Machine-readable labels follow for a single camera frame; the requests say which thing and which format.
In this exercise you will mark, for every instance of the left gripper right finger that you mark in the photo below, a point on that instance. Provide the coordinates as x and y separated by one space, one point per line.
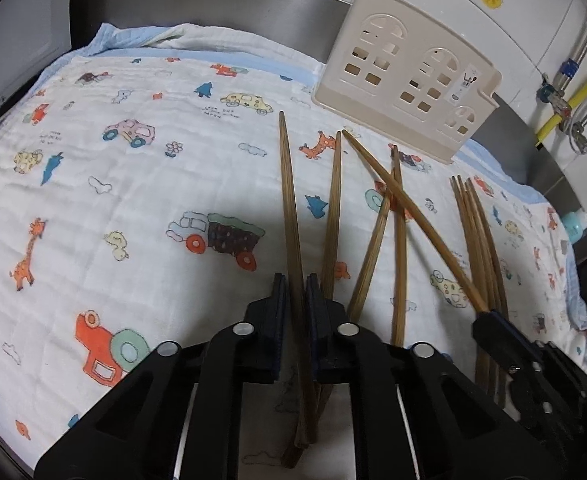
414 414

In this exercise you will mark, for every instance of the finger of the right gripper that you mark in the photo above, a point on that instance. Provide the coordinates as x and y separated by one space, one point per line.
503 339

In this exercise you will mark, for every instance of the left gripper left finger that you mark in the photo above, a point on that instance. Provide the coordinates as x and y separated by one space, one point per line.
177 414

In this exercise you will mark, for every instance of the wooden chopstick bundle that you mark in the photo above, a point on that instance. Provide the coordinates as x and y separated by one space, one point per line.
492 368
487 376
495 283
483 363

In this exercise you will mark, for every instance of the teal soap bottle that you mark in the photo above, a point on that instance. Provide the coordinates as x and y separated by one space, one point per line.
575 223

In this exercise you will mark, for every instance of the cartoon print white cloth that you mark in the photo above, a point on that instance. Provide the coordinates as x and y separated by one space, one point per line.
140 201

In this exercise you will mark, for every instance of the cream plastic utensil holder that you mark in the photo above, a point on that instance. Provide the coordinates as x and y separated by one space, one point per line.
396 70

